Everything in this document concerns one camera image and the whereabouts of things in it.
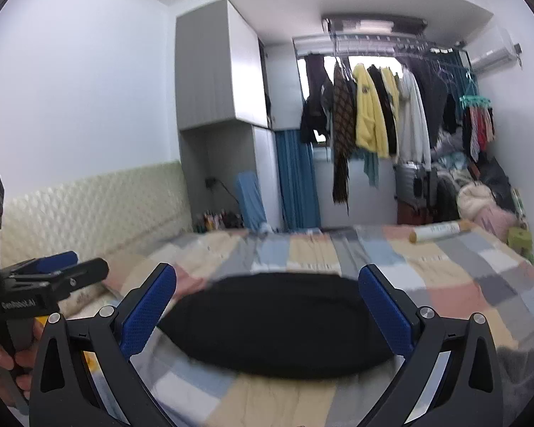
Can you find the green clip hanger with socks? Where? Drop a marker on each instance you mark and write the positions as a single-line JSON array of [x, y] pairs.
[[476, 124]]

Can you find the silver suitcase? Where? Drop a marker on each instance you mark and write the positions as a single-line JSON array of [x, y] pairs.
[[407, 182]]

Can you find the cream roll with wooden ends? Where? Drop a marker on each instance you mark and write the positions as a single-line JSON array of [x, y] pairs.
[[440, 231]]

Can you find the yellow fleece jacket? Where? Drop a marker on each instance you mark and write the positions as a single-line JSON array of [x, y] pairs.
[[369, 115]]

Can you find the blue cloth-covered board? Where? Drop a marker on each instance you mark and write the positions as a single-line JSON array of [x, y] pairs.
[[251, 200]]

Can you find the teal hanging garment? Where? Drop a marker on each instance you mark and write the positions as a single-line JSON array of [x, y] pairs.
[[371, 169]]

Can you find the patchwork quilt bed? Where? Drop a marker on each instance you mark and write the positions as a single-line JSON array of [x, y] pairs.
[[449, 284]]

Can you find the group of cosmetic bottles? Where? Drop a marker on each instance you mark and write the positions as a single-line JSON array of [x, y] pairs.
[[213, 221]]

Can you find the ceiling light fixture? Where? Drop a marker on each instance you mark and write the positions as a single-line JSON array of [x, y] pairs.
[[374, 24]]

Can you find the blue curtain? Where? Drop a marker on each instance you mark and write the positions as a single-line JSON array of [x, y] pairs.
[[296, 182]]

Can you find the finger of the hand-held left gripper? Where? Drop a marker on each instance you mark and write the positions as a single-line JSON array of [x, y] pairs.
[[53, 261], [84, 272]]

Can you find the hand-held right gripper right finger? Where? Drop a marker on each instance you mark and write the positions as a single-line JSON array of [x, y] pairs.
[[385, 311]]

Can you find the white hoodie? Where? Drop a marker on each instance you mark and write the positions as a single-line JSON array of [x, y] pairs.
[[414, 120]]

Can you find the cream quilted headboard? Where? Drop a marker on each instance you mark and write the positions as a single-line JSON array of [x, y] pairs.
[[93, 213]]

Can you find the grey wardrobe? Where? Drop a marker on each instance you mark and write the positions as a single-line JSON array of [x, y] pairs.
[[213, 75]]

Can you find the pile of clothes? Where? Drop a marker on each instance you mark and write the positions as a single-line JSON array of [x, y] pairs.
[[471, 200]]

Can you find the white air conditioner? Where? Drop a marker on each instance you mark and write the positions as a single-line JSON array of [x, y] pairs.
[[494, 53]]

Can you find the person's grey clothing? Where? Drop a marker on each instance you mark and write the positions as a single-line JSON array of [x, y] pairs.
[[525, 364]]

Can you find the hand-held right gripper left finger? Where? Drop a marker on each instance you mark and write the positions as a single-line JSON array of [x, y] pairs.
[[147, 311]]

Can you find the dark grey hanging coat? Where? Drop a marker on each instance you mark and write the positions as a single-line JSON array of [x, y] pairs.
[[436, 98]]

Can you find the black puffer jacket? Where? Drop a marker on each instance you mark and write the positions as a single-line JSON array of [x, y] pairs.
[[271, 320]]

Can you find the black hanging jacket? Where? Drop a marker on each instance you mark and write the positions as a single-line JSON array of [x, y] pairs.
[[313, 115]]

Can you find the green white printed package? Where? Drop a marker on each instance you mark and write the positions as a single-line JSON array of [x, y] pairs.
[[519, 207]]

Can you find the metal clothes rack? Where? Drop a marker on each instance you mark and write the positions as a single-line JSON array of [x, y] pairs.
[[382, 46]]

